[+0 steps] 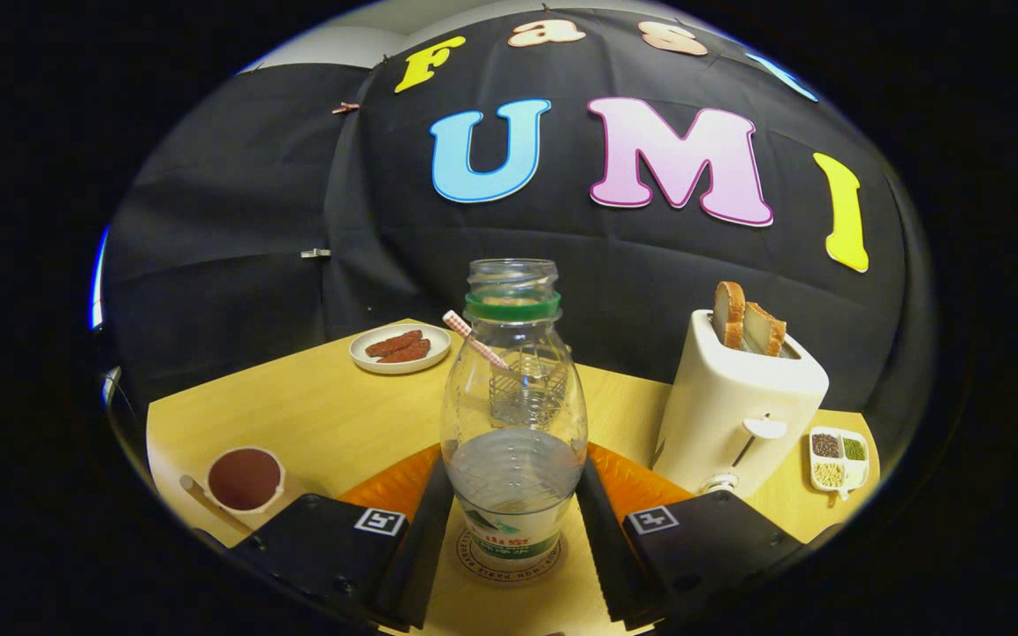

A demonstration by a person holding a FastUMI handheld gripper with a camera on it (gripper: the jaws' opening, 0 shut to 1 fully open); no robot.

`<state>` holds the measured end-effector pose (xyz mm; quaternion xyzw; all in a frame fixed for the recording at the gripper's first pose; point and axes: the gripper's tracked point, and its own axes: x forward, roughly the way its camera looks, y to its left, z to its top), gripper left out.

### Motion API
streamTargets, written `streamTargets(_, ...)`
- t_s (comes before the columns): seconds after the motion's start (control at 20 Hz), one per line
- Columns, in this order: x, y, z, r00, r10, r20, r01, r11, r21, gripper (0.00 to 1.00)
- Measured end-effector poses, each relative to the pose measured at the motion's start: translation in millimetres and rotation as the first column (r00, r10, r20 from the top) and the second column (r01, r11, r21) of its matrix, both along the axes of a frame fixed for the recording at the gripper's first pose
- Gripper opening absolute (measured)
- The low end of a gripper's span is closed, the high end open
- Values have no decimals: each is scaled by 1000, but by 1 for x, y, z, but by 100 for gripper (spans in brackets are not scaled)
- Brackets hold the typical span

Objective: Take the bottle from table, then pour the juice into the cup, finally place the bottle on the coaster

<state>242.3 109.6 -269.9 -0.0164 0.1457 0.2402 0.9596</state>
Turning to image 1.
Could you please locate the white divided seed dish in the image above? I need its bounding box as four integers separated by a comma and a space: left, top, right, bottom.
809, 426, 870, 501

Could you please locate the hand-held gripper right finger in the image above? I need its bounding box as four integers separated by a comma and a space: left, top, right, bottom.
574, 443, 806, 630

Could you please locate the cream cup with wooden handle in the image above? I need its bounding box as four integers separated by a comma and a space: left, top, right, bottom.
179, 446, 286, 522

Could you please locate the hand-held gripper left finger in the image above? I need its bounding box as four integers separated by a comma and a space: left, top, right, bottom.
231, 443, 457, 632

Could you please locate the clear plastic juice bottle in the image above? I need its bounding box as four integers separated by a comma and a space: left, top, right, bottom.
440, 258, 589, 571

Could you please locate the round cork coaster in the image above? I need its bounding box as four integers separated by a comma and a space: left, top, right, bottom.
454, 526, 567, 584

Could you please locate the wooden table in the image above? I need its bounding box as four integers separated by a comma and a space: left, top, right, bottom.
147, 318, 881, 636

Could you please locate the small white plate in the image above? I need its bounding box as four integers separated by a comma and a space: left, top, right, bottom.
349, 322, 452, 375

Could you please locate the white toaster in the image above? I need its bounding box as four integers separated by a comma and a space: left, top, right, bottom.
652, 309, 830, 497

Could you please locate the black backdrop cloth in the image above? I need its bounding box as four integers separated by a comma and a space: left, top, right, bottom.
103, 9, 934, 443

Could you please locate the red-brown sausage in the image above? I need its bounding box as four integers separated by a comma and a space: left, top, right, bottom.
365, 329, 424, 358
376, 338, 432, 364

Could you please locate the small metal wire basket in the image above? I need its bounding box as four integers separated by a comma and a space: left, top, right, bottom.
489, 349, 570, 429

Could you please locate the red checked paper straw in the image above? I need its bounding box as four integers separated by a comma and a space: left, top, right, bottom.
443, 310, 510, 370

